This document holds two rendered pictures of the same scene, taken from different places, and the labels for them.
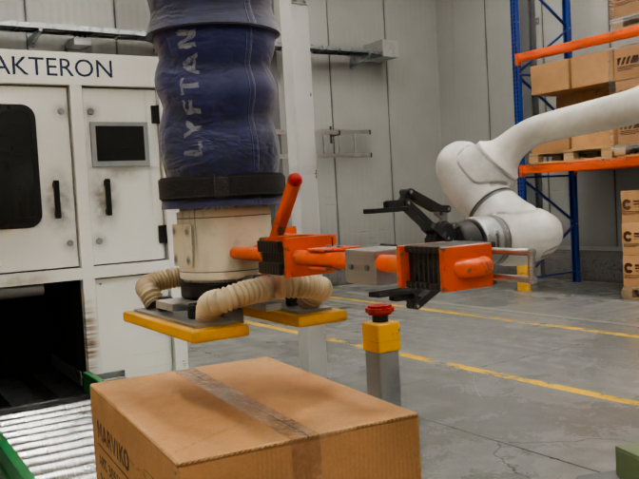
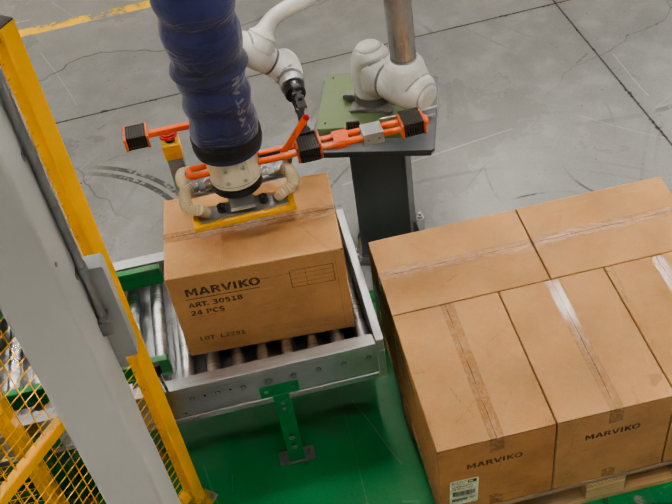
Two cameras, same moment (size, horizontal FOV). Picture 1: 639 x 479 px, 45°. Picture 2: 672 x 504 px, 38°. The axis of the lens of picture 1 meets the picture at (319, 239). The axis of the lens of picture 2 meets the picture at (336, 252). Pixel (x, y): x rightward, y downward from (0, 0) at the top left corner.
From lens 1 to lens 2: 2.94 m
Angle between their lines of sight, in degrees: 70
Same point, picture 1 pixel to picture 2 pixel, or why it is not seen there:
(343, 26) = not seen: outside the picture
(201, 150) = (250, 128)
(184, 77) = (236, 99)
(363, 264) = (376, 137)
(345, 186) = not seen: outside the picture
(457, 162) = (255, 48)
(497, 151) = (270, 34)
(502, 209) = (289, 63)
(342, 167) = not seen: outside the picture
